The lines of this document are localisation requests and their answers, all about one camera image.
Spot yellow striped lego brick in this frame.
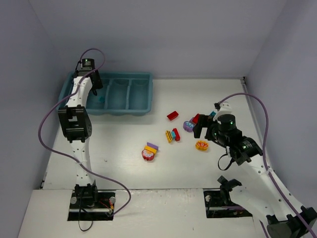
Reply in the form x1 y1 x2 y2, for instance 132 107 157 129
165 130 173 143

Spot teal plastic divided tray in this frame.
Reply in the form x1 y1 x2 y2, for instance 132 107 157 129
55 71 154 118

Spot orange oval flower lego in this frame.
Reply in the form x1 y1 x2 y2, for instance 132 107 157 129
195 140 209 151

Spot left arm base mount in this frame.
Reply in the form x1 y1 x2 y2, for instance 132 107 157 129
67 191 116 221

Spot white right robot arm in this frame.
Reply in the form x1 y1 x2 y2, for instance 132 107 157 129
193 113 317 238

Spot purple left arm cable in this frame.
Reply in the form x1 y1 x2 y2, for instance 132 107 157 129
37 48 132 217

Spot purple sloped lego brick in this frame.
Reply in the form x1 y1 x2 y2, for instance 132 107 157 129
147 142 159 150

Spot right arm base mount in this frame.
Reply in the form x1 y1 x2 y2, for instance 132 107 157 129
203 190 253 219

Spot purple round flower lego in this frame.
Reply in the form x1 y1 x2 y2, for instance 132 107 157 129
183 121 195 132

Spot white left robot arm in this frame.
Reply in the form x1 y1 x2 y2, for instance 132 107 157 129
58 58 103 208

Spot red rectangular lego brick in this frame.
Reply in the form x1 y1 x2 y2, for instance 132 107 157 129
166 111 179 121

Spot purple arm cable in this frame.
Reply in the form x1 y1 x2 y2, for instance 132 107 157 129
219 92 313 238
37 48 132 217

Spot light blue lego brick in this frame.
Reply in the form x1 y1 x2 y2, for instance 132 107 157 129
171 131 176 139

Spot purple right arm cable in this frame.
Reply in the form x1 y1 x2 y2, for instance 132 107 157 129
219 92 313 238

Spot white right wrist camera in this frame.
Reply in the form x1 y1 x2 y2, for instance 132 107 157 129
213 101 232 121

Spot red long lego brick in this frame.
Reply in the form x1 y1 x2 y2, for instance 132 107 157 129
172 128 180 141

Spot red round flower lego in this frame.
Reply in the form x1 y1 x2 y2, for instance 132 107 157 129
141 149 155 161

